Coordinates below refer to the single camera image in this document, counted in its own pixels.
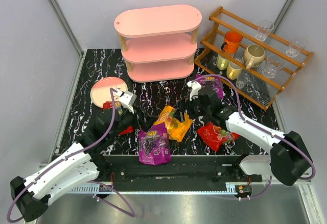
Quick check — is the red candy bag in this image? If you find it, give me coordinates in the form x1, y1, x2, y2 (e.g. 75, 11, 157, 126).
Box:
103, 101, 134, 135
197, 122, 240, 152

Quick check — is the purple candy bag back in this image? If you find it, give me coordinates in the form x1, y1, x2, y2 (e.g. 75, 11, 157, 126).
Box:
196, 74, 224, 99

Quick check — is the purple candy bag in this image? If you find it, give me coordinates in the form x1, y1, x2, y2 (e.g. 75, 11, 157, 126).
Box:
196, 74, 224, 99
138, 123, 171, 165

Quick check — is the purple candy bag front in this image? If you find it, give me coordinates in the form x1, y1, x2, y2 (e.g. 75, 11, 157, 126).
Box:
138, 123, 171, 165

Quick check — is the orange candy bag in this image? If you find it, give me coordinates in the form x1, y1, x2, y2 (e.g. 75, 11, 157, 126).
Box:
153, 105, 193, 142

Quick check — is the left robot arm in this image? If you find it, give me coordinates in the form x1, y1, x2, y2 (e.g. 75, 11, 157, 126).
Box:
10, 108, 155, 222

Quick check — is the pink three-tier shelf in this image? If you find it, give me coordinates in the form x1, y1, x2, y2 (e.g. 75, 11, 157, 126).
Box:
114, 5, 202, 83

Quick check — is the clear glass middle shelf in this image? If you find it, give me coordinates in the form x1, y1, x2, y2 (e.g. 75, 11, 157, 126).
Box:
262, 55, 286, 79

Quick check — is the pink round plate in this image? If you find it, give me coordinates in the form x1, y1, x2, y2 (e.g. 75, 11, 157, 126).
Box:
90, 77, 128, 108

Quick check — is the cream yellow mug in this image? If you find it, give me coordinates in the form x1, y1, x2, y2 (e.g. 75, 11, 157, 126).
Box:
226, 61, 243, 80

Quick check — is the green-yellow mug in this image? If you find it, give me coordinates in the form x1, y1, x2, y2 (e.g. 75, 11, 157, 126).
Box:
216, 54, 229, 70

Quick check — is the small clear glass bottom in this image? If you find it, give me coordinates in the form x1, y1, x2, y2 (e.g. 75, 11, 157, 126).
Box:
236, 72, 250, 89

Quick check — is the wooden cup rack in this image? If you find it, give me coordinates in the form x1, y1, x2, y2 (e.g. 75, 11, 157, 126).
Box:
195, 6, 314, 110

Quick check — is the beige round mug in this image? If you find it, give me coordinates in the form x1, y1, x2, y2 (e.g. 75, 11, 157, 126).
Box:
242, 44, 265, 70

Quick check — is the orange mug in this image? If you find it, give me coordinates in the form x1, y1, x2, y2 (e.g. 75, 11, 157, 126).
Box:
221, 31, 243, 54

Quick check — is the clear glass top left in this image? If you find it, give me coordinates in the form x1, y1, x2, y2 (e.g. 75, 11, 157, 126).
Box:
255, 20, 274, 42

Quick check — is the clear glass top right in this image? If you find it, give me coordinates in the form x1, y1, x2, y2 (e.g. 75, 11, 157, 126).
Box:
286, 36, 308, 58

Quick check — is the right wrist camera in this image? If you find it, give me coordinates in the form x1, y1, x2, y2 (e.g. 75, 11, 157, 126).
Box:
187, 81, 202, 101

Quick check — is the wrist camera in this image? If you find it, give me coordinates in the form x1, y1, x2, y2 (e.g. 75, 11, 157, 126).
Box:
116, 90, 137, 114
187, 81, 202, 101

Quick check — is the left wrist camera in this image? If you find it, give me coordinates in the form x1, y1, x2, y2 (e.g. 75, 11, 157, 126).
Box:
116, 90, 137, 114

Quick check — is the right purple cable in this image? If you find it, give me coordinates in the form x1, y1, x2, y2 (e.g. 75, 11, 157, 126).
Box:
194, 74, 316, 201

